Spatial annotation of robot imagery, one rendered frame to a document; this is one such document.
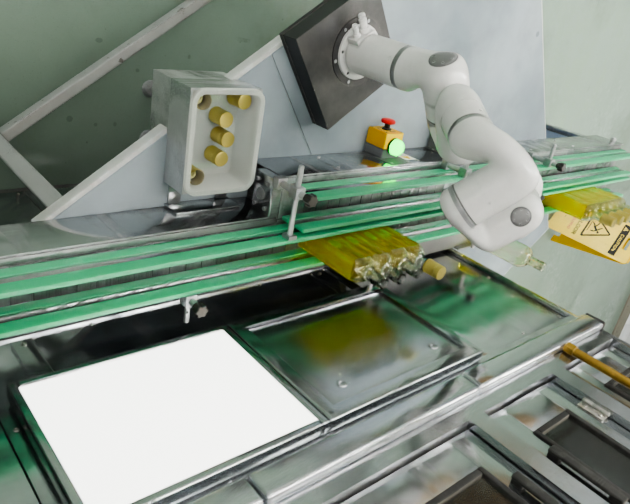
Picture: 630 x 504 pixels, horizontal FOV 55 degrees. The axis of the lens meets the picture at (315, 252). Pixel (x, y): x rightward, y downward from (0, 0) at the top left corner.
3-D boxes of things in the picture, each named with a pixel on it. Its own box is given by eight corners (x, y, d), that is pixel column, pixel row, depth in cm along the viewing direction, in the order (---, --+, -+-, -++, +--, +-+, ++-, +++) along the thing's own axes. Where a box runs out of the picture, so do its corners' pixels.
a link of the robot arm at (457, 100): (495, 107, 107) (497, 177, 118) (461, 45, 124) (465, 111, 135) (442, 120, 108) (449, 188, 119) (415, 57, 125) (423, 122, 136)
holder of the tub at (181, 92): (162, 205, 132) (179, 219, 127) (171, 77, 121) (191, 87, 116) (228, 197, 143) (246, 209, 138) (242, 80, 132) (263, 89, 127)
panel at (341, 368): (5, 397, 101) (86, 548, 79) (5, 383, 100) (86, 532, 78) (375, 291, 159) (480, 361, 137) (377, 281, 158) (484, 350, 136)
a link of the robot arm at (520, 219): (507, 141, 120) (441, 181, 126) (509, 154, 101) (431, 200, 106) (548, 211, 121) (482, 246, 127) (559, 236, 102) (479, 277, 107)
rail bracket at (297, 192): (265, 226, 136) (299, 250, 128) (276, 154, 129) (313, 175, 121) (275, 224, 138) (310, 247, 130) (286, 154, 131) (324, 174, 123)
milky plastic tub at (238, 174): (163, 183, 130) (184, 198, 124) (171, 77, 120) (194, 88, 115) (232, 177, 141) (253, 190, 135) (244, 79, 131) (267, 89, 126)
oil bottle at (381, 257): (315, 243, 150) (375, 282, 137) (319, 222, 148) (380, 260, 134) (331, 240, 154) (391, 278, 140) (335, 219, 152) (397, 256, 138)
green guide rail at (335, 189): (286, 189, 135) (308, 202, 130) (287, 185, 135) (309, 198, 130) (620, 151, 248) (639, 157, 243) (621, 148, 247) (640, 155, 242)
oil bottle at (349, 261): (297, 246, 147) (357, 287, 133) (301, 225, 144) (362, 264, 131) (314, 243, 150) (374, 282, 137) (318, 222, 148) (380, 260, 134)
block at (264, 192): (248, 207, 140) (265, 219, 135) (253, 168, 136) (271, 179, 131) (260, 205, 142) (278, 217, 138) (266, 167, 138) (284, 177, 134)
